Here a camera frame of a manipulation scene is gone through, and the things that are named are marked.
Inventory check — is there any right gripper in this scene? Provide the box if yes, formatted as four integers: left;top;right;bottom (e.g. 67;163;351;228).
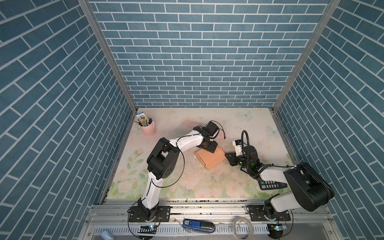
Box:
224;152;251;171

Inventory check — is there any pink paper box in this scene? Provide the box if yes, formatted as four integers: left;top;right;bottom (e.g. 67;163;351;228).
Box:
195;147;227;170

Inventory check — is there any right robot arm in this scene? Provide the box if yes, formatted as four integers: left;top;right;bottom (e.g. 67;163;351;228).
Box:
225;146;335;220

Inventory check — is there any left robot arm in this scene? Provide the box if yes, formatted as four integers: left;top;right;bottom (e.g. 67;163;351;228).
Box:
137;121;225;221

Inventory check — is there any black calculator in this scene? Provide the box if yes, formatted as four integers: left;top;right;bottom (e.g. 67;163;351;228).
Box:
258;181;288;191

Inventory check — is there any pink pen cup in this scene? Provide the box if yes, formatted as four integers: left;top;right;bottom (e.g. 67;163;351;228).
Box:
139;118;157;137

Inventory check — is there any blue handheld device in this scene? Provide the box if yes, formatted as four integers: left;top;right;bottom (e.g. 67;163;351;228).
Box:
182;219;216;233

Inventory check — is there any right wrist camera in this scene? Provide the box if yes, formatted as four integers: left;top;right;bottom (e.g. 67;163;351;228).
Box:
233;140;243;157

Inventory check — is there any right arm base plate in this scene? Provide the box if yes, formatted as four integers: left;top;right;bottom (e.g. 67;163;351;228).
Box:
245;205;291;222

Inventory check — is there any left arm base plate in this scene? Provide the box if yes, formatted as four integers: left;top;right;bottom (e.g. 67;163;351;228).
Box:
129;206;171;223

